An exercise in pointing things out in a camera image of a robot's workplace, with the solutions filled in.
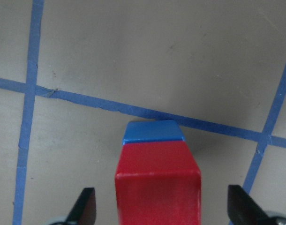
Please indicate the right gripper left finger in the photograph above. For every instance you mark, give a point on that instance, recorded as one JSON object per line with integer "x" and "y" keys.
{"x": 84, "y": 211}

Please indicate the red wooden block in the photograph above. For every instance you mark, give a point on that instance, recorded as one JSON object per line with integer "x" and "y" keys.
{"x": 158, "y": 183}

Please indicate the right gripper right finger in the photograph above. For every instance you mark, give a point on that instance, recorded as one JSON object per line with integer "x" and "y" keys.
{"x": 243, "y": 210}

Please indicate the blue wooden block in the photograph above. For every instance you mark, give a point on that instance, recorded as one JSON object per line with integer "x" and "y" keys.
{"x": 152, "y": 131}

